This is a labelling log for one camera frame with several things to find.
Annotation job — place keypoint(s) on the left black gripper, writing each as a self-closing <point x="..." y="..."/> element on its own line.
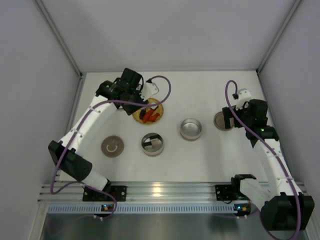
<point x="135" y="106"/>

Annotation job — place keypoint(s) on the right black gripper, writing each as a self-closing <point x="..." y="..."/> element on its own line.
<point x="229" y="118"/>

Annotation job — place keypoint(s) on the black sea cucumber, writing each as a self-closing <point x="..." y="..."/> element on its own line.
<point x="142" y="114"/>

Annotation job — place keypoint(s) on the red sausage piece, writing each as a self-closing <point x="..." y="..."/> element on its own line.
<point x="154" y="117"/>
<point x="148" y="115"/>

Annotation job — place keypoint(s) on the white sushi roll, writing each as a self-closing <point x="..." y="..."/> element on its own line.
<point x="147" y="145"/>

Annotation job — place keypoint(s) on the salmon sushi roll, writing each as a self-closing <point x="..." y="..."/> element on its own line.
<point x="155" y="140"/>

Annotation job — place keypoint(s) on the metal tongs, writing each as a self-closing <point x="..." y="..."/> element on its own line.
<point x="152" y="108"/>

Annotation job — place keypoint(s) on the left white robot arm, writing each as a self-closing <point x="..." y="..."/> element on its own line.
<point x="68" y="153"/>

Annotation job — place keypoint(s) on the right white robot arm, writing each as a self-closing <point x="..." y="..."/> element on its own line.
<point x="283" y="207"/>

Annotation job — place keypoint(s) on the brown lid right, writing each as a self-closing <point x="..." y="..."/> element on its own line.
<point x="219" y="122"/>

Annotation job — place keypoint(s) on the round bamboo tray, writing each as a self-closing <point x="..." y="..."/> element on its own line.
<point x="160" y="110"/>

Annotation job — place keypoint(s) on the right round metal tin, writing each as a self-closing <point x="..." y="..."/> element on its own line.
<point x="190" y="129"/>

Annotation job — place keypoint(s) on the round metal tin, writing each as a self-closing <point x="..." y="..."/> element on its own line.
<point x="154" y="151"/>
<point x="190" y="129"/>

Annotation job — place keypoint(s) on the brown smiley lid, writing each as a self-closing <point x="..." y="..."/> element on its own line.
<point x="112" y="146"/>

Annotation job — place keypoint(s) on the left round metal tin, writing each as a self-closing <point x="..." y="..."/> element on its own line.
<point x="154" y="151"/>

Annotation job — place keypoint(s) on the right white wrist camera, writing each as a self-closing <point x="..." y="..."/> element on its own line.
<point x="242" y="97"/>

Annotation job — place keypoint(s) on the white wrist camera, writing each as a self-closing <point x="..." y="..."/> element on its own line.
<point x="242" y="97"/>
<point x="149" y="89"/>

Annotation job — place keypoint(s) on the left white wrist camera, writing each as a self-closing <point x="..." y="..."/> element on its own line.
<point x="149" y="89"/>

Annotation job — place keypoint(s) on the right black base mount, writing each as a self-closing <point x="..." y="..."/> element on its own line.
<point x="231" y="191"/>

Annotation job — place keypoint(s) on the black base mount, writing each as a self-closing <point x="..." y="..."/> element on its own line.
<point x="109" y="193"/>
<point x="231" y="191"/>

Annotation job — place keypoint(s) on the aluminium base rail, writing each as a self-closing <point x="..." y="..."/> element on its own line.
<point x="141" y="192"/>

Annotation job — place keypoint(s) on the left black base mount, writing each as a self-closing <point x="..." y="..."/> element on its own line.
<point x="109" y="193"/>

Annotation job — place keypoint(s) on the slotted cable duct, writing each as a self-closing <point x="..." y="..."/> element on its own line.
<point x="148" y="208"/>

